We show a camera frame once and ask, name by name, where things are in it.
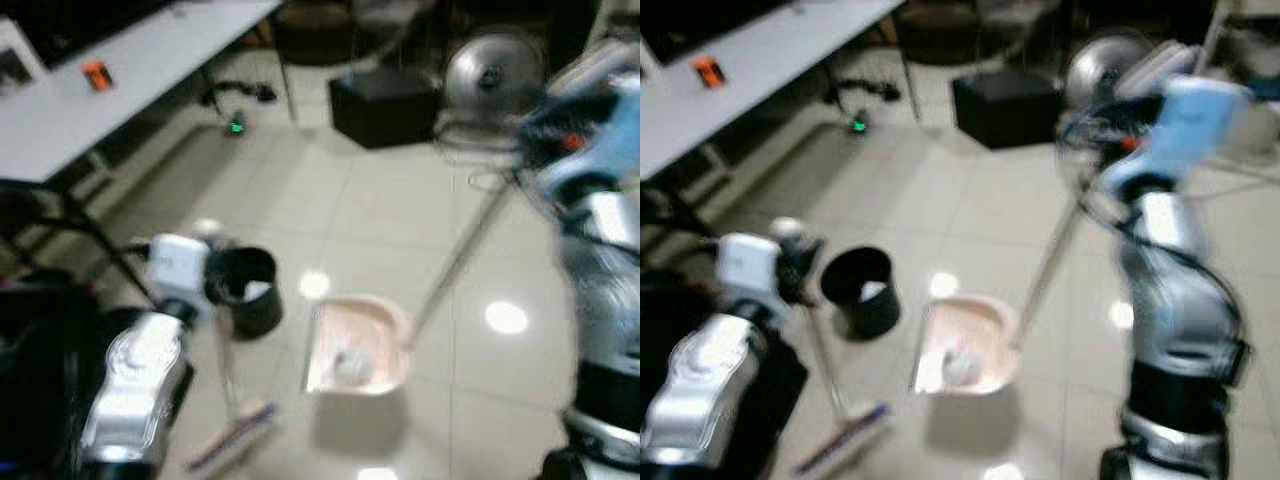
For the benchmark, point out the black monitor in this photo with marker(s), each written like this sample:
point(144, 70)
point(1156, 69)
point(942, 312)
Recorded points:
point(700, 20)
point(70, 25)

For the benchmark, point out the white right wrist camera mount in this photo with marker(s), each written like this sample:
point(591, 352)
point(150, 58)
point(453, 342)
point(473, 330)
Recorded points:
point(610, 120)
point(1195, 125)

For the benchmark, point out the black box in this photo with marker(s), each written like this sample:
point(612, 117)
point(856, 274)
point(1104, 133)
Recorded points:
point(385, 108)
point(1005, 108)

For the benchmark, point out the power strip with green light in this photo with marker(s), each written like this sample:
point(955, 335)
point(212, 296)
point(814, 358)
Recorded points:
point(858, 124)
point(237, 126)

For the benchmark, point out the crumpled white paper ball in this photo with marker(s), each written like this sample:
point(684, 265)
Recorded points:
point(350, 366)

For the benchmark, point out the dark chair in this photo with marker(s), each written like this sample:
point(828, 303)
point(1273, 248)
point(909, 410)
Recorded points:
point(315, 35)
point(935, 35)

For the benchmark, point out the small orange device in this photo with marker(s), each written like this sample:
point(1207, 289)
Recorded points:
point(709, 72)
point(97, 76)

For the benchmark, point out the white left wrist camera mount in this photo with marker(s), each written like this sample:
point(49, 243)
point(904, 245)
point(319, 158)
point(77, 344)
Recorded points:
point(745, 268)
point(178, 268)

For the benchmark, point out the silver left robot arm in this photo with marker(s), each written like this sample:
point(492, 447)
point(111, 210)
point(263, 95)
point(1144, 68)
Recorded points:
point(700, 385)
point(135, 385)

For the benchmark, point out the white folding table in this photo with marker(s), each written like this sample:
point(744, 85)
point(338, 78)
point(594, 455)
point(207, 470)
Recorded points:
point(130, 95)
point(760, 85)

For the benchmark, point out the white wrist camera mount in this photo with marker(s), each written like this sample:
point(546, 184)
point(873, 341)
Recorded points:
point(1195, 125)
point(745, 268)
point(178, 268)
point(610, 120)

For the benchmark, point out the black round waste bin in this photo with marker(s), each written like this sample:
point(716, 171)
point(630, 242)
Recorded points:
point(258, 310)
point(870, 310)

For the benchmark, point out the round silver floor fan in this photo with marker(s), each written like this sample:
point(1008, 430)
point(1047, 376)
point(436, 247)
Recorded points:
point(1100, 68)
point(492, 72)

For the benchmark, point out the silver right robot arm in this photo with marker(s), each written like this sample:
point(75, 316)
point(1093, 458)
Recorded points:
point(610, 290)
point(1180, 300)

